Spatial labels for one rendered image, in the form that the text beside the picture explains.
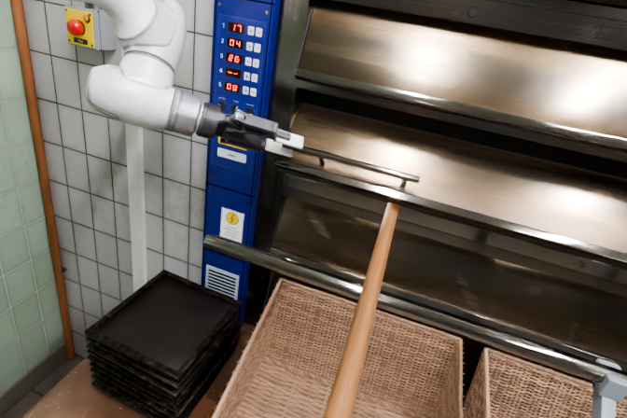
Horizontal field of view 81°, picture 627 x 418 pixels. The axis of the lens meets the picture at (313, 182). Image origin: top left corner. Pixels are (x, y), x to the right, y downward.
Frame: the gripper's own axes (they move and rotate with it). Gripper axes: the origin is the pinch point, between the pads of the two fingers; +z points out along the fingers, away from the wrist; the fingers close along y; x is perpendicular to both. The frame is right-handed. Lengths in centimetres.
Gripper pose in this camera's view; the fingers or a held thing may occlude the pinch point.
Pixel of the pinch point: (285, 144)
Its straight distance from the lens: 87.5
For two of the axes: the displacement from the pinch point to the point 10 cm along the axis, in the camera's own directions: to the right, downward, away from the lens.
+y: -4.5, 2.7, 8.5
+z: 8.9, 2.3, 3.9
